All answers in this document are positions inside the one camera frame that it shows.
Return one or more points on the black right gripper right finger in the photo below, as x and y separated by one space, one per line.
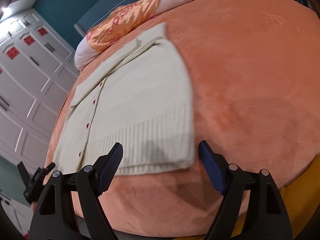
266 216

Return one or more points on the cream knit cherry cardigan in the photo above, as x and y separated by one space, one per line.
140 97

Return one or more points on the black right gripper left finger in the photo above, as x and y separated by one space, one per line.
55 216

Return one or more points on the orange plush bed blanket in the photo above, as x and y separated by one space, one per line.
254 72

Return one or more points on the white panelled wardrobe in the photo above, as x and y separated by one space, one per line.
37 73

